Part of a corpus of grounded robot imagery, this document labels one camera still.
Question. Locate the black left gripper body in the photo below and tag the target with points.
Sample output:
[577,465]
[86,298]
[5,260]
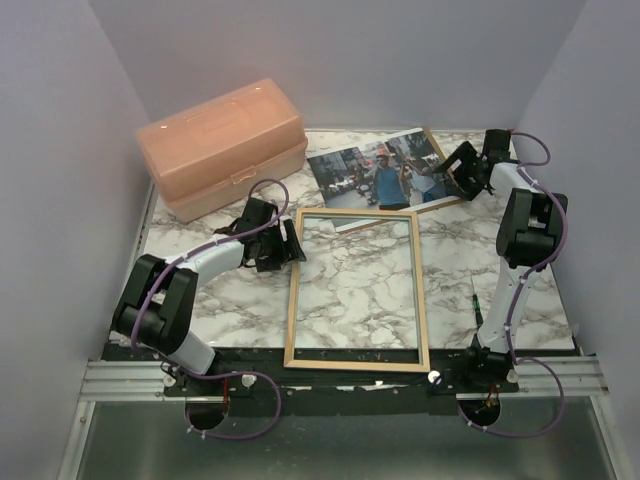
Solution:
[274,250]

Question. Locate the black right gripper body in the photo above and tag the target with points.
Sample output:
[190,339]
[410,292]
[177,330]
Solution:
[465,177]

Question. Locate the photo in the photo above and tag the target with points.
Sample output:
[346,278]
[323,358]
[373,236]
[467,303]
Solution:
[398,171]

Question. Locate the blue wooden picture frame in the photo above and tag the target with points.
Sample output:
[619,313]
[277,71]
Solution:
[357,303]

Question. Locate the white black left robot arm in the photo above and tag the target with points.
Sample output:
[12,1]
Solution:
[155,308]

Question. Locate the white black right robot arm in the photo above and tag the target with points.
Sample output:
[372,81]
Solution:
[532,233]

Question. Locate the pink plastic storage box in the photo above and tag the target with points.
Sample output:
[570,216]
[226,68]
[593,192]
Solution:
[210,155]

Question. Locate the green black screwdriver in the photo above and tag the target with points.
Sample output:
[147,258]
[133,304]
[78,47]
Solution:
[476,306]

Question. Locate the aluminium front rail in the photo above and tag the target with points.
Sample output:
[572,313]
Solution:
[118,381]

